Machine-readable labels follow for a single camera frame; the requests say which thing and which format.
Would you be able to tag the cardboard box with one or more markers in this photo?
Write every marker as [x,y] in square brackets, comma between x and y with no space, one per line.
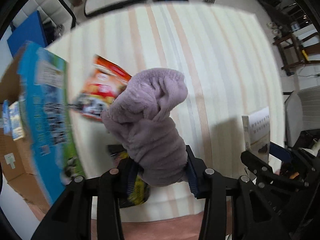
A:
[40,165]

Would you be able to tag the yellow blue wipes pack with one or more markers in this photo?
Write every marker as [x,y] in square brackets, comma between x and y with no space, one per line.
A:
[17,130]

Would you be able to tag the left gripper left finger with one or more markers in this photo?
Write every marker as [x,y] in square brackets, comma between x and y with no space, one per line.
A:
[74,206]

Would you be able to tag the light blue tissue pack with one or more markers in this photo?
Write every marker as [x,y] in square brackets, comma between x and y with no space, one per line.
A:
[6,118]

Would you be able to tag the dark wooden chair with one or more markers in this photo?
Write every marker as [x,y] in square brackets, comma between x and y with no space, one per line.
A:
[294,54]

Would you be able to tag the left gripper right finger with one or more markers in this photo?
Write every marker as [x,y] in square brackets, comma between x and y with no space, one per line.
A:
[228,198]

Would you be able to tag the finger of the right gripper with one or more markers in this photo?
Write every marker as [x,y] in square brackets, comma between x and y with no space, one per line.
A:
[263,173]
[280,153]

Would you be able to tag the black yellow snack bag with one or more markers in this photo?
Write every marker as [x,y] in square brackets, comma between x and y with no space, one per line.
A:
[136,191]

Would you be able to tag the blue folded mat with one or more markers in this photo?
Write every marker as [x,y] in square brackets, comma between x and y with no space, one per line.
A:
[30,30]

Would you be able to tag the purple fuzzy cloth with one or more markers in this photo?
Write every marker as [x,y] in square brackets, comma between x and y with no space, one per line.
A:
[140,120]

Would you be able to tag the orange snack bag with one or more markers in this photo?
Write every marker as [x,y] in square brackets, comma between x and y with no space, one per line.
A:
[101,88]

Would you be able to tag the white box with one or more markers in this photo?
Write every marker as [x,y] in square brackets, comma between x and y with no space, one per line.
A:
[257,133]

